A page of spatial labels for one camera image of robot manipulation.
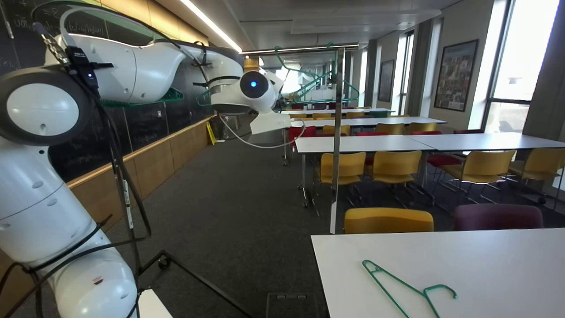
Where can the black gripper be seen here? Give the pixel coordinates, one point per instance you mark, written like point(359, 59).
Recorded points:
point(282, 103)

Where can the ceiling light strip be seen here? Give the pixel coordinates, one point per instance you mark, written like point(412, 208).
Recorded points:
point(206, 20)

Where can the yellow plastic chair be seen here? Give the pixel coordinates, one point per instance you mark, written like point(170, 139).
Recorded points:
point(328, 130)
point(389, 222)
point(396, 167)
point(483, 167)
point(354, 169)
point(421, 128)
point(541, 163)
point(389, 128)

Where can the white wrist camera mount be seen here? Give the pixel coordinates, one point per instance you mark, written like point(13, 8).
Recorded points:
point(268, 123)

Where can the yellow floor sign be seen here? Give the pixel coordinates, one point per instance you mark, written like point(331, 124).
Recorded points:
point(211, 135)

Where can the red chair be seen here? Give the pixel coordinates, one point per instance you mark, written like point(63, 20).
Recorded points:
point(303, 135)
point(442, 160)

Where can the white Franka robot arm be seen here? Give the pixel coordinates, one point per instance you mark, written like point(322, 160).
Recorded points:
point(36, 206)

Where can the wooden wall panel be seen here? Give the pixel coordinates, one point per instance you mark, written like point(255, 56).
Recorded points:
point(153, 165)

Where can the large framed wall picture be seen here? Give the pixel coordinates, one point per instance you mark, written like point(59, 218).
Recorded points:
point(456, 77)

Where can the purple chair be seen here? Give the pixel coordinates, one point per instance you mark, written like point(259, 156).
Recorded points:
point(497, 216)

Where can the white board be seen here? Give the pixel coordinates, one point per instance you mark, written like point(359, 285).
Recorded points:
point(155, 305)

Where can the black chalkboard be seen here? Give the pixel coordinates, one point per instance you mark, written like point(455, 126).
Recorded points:
point(147, 126)

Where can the long white table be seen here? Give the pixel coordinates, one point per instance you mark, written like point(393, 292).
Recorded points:
point(365, 123)
point(354, 144)
point(488, 142)
point(329, 112)

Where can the black floor frame bar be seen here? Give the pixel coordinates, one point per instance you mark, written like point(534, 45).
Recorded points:
point(206, 285)

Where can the metal clothes rack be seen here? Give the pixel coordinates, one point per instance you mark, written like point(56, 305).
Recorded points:
point(336, 147)

